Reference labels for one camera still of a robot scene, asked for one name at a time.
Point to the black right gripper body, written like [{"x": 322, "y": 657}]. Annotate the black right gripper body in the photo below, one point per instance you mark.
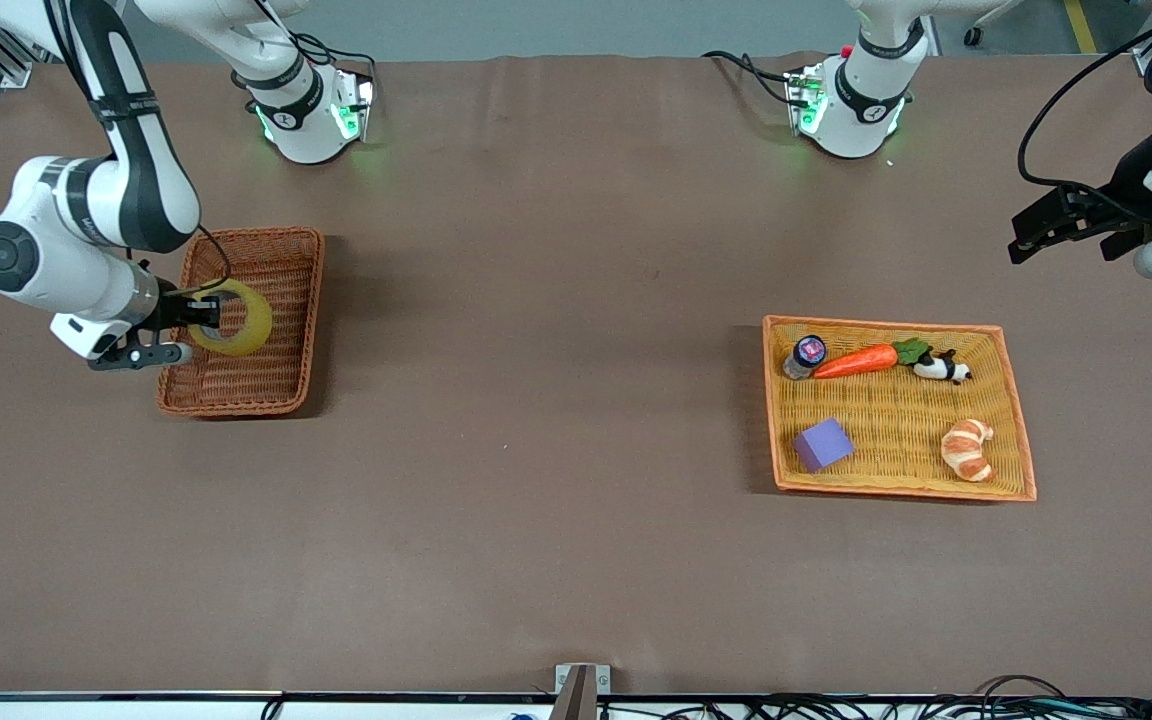
[{"x": 173, "y": 309}]

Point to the yellowish clear tape roll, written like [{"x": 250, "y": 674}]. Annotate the yellowish clear tape roll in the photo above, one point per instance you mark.
[{"x": 258, "y": 320}]

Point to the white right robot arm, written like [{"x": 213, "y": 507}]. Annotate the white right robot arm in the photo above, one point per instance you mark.
[{"x": 66, "y": 290}]

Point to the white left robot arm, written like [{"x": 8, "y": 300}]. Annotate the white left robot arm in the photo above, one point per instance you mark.
[{"x": 861, "y": 110}]

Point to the brown wicker basket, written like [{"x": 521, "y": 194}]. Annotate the brown wicker basket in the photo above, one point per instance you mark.
[{"x": 276, "y": 385}]

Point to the orange wicker basket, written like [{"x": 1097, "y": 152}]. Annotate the orange wicker basket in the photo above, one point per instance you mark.
[{"x": 896, "y": 460}]

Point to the black white panda toy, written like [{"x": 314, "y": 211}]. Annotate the black white panda toy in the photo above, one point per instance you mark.
[{"x": 946, "y": 370}]

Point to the white chair leg with caster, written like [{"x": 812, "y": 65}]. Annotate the white chair leg with caster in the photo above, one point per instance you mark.
[{"x": 973, "y": 37}]

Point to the orange toy carrot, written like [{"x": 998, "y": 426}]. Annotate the orange toy carrot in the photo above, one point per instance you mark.
[{"x": 856, "y": 361}]

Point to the toy croissant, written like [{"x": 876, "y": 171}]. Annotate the toy croissant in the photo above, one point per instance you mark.
[{"x": 966, "y": 450}]

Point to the small bottle purple cap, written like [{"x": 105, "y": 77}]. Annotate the small bottle purple cap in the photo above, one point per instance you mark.
[{"x": 808, "y": 352}]

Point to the purple cube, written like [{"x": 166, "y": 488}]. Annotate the purple cube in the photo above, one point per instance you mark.
[{"x": 823, "y": 446}]

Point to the small aluminium corner bracket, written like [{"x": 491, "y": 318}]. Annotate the small aluminium corner bracket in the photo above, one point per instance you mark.
[{"x": 1148, "y": 63}]

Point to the white table edge rail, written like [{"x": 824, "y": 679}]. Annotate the white table edge rail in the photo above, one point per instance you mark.
[{"x": 136, "y": 709}]

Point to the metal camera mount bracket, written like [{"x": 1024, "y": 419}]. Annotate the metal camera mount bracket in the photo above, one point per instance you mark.
[{"x": 576, "y": 690}]

